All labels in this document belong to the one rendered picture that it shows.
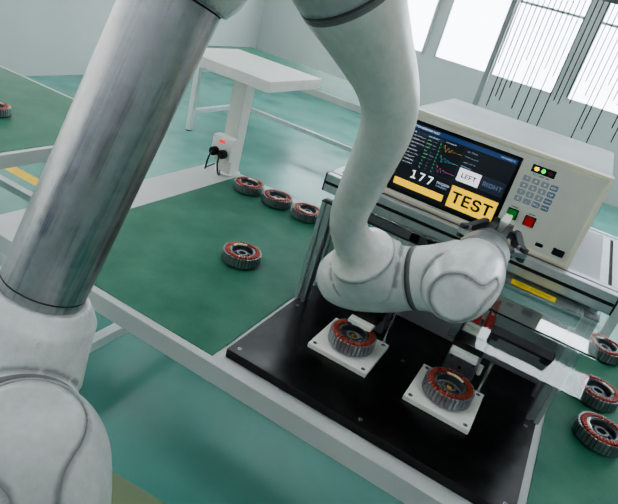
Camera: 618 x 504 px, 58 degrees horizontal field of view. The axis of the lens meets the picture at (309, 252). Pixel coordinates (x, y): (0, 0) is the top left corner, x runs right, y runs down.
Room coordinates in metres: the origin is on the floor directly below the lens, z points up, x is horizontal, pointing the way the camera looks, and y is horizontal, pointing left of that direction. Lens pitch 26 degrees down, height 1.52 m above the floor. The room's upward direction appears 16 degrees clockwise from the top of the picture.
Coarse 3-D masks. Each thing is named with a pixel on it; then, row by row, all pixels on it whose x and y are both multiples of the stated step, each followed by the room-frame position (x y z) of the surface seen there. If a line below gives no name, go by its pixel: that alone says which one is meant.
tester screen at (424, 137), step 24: (432, 144) 1.22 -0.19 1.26; (456, 144) 1.20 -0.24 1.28; (408, 168) 1.23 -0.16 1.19; (432, 168) 1.22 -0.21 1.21; (456, 168) 1.20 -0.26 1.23; (480, 168) 1.18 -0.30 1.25; (504, 168) 1.16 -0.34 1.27; (408, 192) 1.23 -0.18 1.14; (480, 192) 1.17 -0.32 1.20; (504, 192) 1.16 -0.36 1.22
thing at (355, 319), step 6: (354, 312) 1.15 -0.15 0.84; (360, 312) 1.15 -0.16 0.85; (366, 312) 1.14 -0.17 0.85; (372, 312) 1.14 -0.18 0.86; (348, 318) 1.13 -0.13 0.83; (354, 318) 1.14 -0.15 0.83; (360, 318) 1.14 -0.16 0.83; (366, 318) 1.14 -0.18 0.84; (372, 318) 1.13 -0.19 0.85; (378, 318) 1.14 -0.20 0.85; (354, 324) 1.12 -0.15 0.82; (360, 324) 1.12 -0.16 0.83; (366, 324) 1.12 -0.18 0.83; (372, 324) 1.13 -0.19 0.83; (366, 330) 1.11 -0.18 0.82
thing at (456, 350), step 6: (456, 342) 1.06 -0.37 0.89; (462, 342) 1.06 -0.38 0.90; (456, 348) 1.05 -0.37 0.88; (462, 348) 1.05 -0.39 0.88; (468, 348) 1.05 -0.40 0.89; (474, 348) 1.05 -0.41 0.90; (456, 354) 1.04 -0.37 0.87; (462, 354) 1.03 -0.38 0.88; (468, 354) 1.04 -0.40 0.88; (474, 354) 1.04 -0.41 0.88; (480, 354) 1.04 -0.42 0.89; (468, 360) 1.03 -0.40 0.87; (474, 360) 1.02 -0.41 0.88
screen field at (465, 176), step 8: (464, 176) 1.19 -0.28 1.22; (472, 176) 1.18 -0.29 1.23; (480, 176) 1.18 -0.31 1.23; (472, 184) 1.18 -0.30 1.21; (480, 184) 1.17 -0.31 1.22; (488, 184) 1.17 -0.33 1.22; (496, 184) 1.16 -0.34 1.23; (504, 184) 1.16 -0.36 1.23; (488, 192) 1.17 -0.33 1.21; (496, 192) 1.16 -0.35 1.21
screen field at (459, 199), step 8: (456, 192) 1.19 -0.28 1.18; (464, 192) 1.18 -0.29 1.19; (448, 200) 1.19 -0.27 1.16; (456, 200) 1.19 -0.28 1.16; (464, 200) 1.18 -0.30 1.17; (472, 200) 1.18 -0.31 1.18; (480, 200) 1.17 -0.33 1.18; (488, 200) 1.16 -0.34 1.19; (456, 208) 1.18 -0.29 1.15; (464, 208) 1.18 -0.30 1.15; (472, 208) 1.17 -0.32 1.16; (480, 208) 1.17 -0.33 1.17; (488, 208) 1.16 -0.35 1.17; (472, 216) 1.17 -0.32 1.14; (480, 216) 1.16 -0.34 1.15; (488, 216) 1.16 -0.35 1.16
